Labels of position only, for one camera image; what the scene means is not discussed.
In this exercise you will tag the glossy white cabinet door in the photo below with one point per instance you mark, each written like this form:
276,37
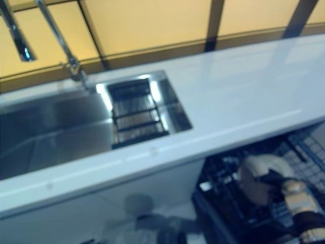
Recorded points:
50,223
157,188

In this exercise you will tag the black sink drying rack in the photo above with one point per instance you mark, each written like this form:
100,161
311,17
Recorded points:
137,119

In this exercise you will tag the stainless steel sink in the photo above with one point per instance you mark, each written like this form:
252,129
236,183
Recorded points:
50,132

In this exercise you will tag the black built-in dishwasher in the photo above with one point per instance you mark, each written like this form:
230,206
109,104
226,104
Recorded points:
215,223

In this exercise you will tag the chrome kitchen faucet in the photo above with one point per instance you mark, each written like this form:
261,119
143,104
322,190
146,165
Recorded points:
56,33

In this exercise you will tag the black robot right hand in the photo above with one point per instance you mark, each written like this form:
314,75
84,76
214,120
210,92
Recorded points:
297,195

